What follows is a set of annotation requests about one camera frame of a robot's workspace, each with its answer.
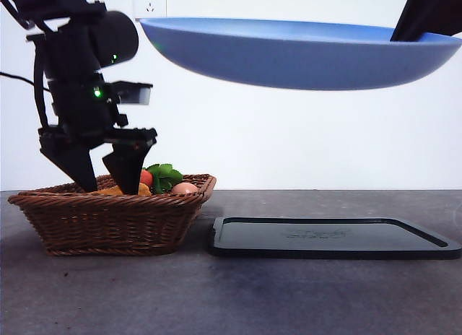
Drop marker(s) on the orange-yellow corn cob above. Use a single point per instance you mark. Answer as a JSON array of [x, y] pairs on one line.
[[111, 191]]

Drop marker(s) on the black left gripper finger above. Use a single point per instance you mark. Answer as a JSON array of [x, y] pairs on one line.
[[128, 169], [76, 161]]

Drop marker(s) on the green leafy vegetable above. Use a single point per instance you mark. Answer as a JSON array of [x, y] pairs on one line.
[[166, 176]]

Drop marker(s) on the brown wicker basket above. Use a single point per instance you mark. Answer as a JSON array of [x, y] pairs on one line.
[[108, 223]]

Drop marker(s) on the orange carrot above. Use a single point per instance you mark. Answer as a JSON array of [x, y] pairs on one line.
[[146, 178]]

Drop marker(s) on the black rectangular tray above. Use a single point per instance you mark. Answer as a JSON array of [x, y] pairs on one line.
[[325, 241]]

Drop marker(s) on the white wall socket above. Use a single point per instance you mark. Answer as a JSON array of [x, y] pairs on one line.
[[149, 3]]

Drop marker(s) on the blue round plate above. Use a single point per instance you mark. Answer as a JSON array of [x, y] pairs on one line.
[[296, 57]]

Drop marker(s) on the brown egg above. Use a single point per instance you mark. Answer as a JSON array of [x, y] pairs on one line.
[[185, 188]]

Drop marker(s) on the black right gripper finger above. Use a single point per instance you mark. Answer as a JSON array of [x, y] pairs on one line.
[[422, 13]]

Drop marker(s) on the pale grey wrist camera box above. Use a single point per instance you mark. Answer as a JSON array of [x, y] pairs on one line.
[[139, 94]]

